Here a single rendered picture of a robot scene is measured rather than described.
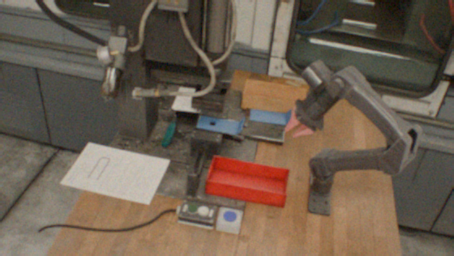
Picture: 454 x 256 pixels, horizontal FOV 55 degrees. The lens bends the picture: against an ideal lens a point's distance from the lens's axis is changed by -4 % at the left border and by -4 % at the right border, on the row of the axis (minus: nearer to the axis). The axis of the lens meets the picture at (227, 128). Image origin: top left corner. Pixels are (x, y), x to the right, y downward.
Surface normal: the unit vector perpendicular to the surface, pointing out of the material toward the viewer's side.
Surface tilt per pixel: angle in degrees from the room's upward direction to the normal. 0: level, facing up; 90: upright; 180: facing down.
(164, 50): 90
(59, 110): 90
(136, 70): 90
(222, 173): 0
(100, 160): 1
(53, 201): 0
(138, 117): 90
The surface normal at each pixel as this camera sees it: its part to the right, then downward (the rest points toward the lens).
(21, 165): 0.08, -0.79
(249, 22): -0.24, 0.58
